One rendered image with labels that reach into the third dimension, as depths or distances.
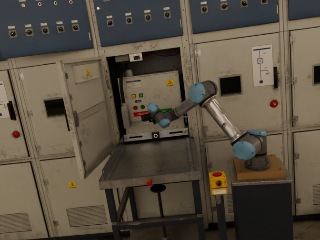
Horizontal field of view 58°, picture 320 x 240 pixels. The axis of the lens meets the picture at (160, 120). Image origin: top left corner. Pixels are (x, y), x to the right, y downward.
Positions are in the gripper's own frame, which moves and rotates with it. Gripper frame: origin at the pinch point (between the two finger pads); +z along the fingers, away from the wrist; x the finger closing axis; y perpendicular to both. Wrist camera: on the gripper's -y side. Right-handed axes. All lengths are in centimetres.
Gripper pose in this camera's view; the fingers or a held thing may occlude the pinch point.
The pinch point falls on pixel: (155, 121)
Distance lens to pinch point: 233.8
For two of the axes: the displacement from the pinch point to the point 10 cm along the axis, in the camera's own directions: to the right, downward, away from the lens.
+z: 1.0, 2.9, 9.5
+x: -0.9, -9.5, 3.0
